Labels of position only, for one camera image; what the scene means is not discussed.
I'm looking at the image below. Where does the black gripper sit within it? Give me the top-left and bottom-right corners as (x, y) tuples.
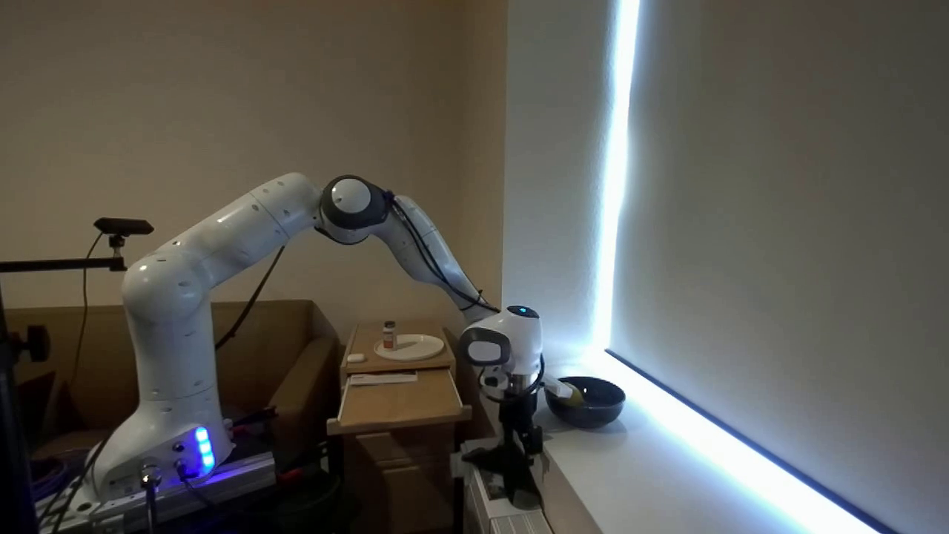
(484, 365), (549, 461)

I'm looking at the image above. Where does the dark grey sock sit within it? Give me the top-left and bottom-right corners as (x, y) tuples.
(461, 434), (549, 512)

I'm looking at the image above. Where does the robot base platform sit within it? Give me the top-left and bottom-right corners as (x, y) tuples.
(32, 442), (283, 534)

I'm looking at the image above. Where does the white round plate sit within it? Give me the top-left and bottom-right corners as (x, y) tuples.
(373, 334), (452, 365)

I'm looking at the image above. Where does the white radiator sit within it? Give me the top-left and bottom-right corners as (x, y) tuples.
(456, 463), (552, 534)

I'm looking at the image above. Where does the black bowl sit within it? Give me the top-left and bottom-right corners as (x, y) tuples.
(544, 375), (628, 434)

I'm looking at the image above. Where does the wide cardboard board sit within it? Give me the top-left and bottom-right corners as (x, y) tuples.
(323, 368), (475, 439)

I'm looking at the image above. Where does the tall cardboard box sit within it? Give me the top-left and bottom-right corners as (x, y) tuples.
(339, 424), (463, 534)

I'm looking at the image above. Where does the white printed paper leaflet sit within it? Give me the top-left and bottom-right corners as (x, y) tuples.
(345, 371), (422, 388)

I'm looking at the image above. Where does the large open cardboard box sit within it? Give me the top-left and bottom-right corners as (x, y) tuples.
(2, 298), (345, 470)

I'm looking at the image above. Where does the wide grey roller blind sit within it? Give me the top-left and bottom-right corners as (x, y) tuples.
(604, 0), (949, 534)

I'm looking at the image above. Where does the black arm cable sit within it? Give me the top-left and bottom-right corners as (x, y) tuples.
(376, 190), (505, 319)

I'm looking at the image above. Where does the black camera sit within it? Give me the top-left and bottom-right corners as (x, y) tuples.
(93, 213), (157, 253)

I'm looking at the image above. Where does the black camera boom pole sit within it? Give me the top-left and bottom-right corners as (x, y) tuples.
(0, 253), (131, 276)

